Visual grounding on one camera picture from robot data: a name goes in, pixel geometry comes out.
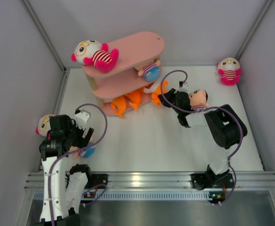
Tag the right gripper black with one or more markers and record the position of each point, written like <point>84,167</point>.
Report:
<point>172,92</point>

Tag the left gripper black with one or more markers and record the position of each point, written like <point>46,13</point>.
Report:
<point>81,142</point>

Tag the orange fish plush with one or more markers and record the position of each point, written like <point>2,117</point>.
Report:
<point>154,89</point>
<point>119,105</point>
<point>135,98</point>

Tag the boy plush blue pants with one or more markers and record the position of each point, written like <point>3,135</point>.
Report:
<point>86,153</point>
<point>198,100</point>
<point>150,71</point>

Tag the white pink plush with glasses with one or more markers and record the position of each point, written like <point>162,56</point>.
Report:
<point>230,71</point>
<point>43,125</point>
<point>94,53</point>

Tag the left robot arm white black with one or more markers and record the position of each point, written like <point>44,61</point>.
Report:
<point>62,195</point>

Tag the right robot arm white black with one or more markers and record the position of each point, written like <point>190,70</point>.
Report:
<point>225,127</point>

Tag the pink three-tier wooden shelf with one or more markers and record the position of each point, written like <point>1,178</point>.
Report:
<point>134,50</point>

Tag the left controller board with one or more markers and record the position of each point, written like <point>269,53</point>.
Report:
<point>91,195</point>

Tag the controller board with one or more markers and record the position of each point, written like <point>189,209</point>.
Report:
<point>91,195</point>
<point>216,198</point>

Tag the right controller board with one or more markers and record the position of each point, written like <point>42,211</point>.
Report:
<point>216,198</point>

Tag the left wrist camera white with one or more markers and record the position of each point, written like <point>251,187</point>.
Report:
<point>81,118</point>

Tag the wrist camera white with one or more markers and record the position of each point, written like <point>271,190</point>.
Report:
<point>81,118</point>
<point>183,86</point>

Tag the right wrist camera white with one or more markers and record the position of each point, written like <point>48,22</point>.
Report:
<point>183,86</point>

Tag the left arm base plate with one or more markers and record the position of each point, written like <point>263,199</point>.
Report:
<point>96,179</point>

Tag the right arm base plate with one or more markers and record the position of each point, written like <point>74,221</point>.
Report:
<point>201,181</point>

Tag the aluminium rail front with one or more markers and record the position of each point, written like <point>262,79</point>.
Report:
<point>245,180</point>

